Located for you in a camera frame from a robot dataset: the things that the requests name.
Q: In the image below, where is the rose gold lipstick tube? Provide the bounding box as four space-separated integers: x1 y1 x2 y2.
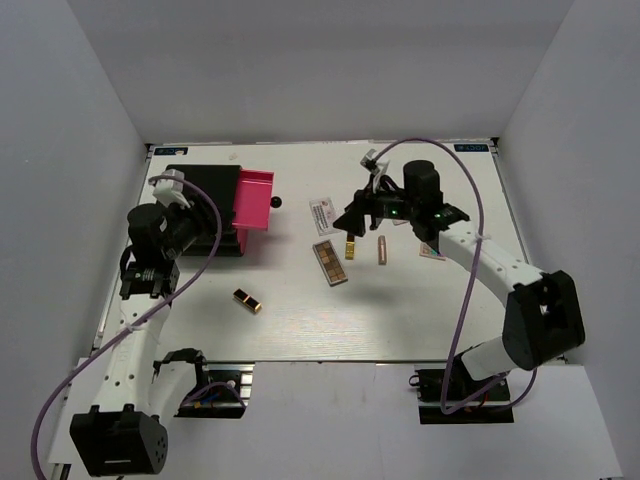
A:
377 235 388 265

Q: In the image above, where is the blue label corner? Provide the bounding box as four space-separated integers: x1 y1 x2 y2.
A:
154 147 188 156
454 143 490 153

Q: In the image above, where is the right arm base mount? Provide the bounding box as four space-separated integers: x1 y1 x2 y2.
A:
409 364 516 426

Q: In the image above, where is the brown eyeshadow palette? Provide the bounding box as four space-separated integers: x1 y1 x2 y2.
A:
312 240 348 287

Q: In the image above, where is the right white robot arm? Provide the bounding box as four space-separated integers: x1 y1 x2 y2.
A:
334 158 586 415

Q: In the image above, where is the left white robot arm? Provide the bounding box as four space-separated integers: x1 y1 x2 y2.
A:
70 197 222 477

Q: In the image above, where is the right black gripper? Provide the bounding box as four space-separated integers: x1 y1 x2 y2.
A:
333 174 419 238

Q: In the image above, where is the clear labelled makeup case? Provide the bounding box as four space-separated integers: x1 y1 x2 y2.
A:
309 197 339 236

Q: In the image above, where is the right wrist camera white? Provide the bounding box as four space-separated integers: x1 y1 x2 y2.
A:
360 149 389 192

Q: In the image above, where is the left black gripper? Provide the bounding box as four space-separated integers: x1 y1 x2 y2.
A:
162 193 238 260

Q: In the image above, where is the blue label right corner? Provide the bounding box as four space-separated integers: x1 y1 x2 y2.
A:
454 143 490 153

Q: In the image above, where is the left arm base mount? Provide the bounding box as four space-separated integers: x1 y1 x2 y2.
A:
151 348 254 419

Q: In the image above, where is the colourful square eyeshadow palette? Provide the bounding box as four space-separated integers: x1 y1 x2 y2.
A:
419 243 446 261

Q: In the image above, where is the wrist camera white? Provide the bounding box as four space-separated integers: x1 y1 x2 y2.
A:
360 149 389 192
153 169 190 208

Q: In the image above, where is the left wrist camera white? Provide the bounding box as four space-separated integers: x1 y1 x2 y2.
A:
153 169 190 208

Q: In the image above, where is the black pink drawer organizer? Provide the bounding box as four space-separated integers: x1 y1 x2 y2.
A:
165 164 283 257

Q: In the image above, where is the blue label left corner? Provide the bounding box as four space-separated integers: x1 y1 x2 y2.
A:
154 147 188 156

